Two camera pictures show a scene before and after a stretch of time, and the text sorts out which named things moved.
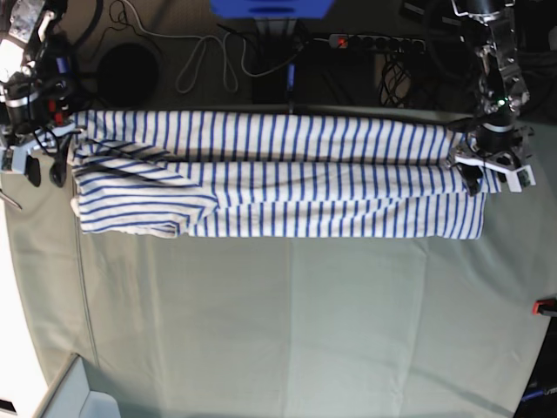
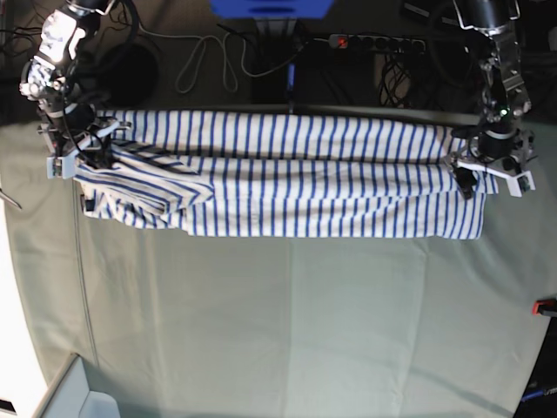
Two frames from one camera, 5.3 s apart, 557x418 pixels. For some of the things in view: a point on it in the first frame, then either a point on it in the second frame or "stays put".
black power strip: (366, 43) stays put
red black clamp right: (546, 306) stays put
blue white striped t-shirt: (273, 175) stays put
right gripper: (22, 112) to (78, 118)
